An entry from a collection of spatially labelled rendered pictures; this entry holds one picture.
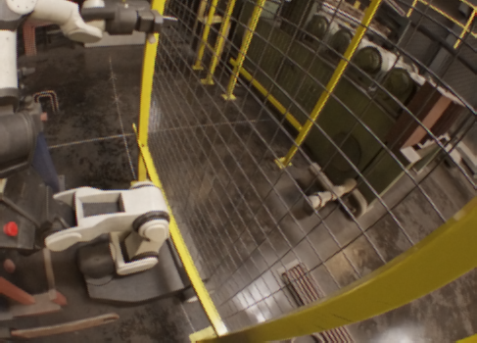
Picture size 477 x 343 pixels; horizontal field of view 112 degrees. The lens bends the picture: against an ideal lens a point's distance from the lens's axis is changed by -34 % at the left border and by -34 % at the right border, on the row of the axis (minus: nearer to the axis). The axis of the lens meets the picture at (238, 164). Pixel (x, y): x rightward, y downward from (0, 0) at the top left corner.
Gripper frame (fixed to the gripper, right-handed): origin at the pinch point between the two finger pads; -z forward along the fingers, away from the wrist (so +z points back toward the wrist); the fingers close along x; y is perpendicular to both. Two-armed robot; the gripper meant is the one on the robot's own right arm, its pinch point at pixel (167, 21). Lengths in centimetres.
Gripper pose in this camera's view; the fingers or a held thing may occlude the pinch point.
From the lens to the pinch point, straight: 79.9
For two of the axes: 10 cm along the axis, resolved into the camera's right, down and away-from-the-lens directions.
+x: 4.6, 7.3, -5.1
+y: 3.0, -6.7, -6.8
